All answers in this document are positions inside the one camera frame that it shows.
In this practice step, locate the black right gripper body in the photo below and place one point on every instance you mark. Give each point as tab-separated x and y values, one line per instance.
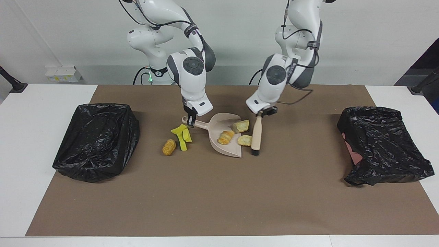
189	111

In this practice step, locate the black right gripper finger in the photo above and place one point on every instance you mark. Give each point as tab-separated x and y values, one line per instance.
188	120
193	120

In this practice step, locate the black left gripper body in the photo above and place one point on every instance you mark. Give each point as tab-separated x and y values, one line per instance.
267	111

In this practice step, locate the beige hand brush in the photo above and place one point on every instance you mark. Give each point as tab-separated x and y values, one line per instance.
256	133

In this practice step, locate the pale bread chunk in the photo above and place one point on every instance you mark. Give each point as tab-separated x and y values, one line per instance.
240	126
245	140

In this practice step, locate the brown corn-shaped nugget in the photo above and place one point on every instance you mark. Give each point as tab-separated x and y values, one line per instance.
168	147

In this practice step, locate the orange striped croissant toy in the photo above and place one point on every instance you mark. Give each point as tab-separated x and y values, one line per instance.
225	137

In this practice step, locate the beige plastic dustpan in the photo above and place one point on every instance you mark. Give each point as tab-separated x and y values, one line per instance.
219	147

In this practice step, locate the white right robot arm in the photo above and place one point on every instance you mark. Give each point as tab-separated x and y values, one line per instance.
192	65

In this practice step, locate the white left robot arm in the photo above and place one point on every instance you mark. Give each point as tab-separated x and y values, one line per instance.
276	73

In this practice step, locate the black trash bag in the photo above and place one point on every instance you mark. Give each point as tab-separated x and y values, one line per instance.
384	144
96	144

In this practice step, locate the pink bin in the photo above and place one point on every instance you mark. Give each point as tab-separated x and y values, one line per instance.
353	154

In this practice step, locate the brown table mat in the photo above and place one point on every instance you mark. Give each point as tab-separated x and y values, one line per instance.
219	192

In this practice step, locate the black stand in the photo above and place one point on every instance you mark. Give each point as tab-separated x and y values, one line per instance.
423	84
15	85

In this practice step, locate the dark background panel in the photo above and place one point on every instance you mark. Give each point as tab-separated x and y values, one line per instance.
428	65

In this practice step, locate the white wall socket box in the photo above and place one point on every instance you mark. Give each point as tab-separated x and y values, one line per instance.
63	73

